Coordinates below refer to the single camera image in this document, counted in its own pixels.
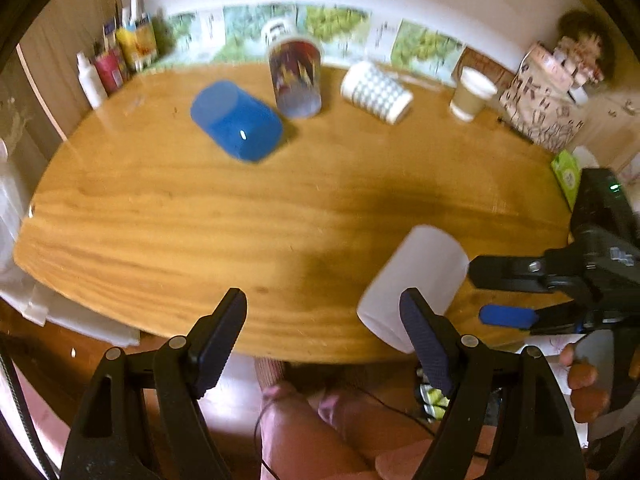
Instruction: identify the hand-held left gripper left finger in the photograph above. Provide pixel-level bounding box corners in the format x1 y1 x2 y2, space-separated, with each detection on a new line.
60 287 248 480

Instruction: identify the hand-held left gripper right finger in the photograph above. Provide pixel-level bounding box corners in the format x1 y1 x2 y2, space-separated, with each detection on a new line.
399 287 586 480

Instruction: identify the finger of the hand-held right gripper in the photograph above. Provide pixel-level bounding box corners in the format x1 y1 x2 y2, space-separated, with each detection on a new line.
478 303 585 337
467 254 549 294

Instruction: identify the translucent white plastic cup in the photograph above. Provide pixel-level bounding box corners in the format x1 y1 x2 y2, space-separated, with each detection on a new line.
356 225 471 354

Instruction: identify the white dotted paper cup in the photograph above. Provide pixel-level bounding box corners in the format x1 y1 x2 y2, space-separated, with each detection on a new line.
340 60 414 125

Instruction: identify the blue plastic cup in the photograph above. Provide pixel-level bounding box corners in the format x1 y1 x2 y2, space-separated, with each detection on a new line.
190 79 286 165

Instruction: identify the colourful printed plastic cup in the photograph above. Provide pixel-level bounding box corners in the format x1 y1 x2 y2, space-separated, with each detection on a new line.
266 35 324 120

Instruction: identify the person's right hand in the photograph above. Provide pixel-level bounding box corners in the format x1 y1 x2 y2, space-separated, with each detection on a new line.
558 341 612 427

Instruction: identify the white paper sheet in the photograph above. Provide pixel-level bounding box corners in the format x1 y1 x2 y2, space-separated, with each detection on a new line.
517 341 592 453

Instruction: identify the green yellow packet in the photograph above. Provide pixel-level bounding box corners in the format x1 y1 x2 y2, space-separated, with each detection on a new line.
419 382 452 420

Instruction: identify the green tissue box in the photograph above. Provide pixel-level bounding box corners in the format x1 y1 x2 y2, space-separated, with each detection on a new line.
550 150 584 212

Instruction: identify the person's bare leg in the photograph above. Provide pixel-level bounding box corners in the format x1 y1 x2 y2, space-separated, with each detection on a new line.
319 391 501 480
259 382 378 480

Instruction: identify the beige cabinet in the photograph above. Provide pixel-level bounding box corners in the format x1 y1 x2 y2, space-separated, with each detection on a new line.
582 82 640 177

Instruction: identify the patterned paper bag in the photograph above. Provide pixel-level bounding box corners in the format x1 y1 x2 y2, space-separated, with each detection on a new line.
498 41 587 154

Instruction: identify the dried flower decoration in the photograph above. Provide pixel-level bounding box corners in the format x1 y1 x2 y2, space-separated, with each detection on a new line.
552 9 617 87

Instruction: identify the brown cardboard board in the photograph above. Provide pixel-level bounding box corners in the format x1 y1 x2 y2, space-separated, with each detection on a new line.
452 46 517 92

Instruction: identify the white plastic bottle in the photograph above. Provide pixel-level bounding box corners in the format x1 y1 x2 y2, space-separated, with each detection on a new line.
76 52 109 110

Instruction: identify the red pen holder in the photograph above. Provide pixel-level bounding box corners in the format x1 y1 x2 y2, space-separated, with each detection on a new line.
94 42 132 95

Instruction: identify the row of green landscape pictures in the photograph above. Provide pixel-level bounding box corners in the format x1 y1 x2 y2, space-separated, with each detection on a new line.
159 2 467 79

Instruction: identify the yellow printed carton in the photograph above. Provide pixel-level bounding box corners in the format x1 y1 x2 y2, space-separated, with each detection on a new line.
116 10 162 74

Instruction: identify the white printed container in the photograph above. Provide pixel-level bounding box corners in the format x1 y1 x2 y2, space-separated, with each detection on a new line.
261 17 301 47

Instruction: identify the thin black cable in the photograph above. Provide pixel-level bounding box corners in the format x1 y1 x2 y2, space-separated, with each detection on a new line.
255 392 282 480

